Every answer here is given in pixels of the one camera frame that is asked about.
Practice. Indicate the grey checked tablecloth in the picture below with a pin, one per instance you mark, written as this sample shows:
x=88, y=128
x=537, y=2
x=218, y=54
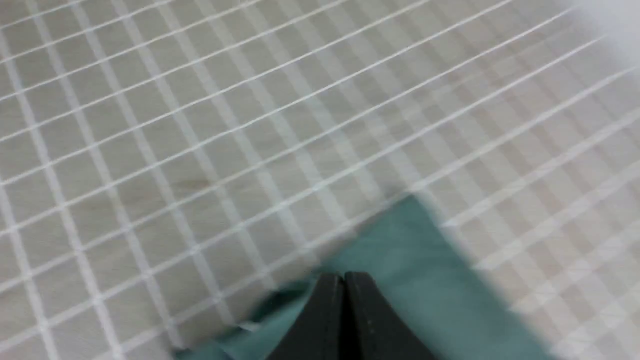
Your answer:
x=166, y=163

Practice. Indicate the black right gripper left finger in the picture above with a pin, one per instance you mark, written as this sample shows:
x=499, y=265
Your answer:
x=316, y=332

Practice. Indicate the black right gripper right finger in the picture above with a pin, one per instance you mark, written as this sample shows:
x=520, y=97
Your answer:
x=372, y=330

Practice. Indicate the green long-sleeve top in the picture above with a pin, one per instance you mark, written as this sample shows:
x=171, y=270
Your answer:
x=427, y=282

